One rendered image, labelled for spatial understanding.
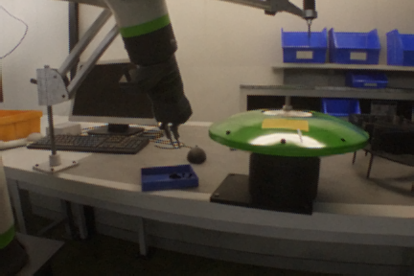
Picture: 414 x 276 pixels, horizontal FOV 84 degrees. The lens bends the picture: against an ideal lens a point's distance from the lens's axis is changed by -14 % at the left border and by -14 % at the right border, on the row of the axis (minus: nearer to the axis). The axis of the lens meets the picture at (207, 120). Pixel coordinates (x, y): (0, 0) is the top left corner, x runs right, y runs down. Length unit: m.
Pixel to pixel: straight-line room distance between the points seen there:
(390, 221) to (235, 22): 1.20
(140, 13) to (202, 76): 1.09
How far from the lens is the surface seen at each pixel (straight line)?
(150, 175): 0.69
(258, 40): 1.45
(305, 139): 0.41
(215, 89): 1.48
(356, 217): 0.55
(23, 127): 1.33
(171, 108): 0.52
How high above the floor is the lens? 1.16
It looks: 9 degrees down
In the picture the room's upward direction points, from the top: straight up
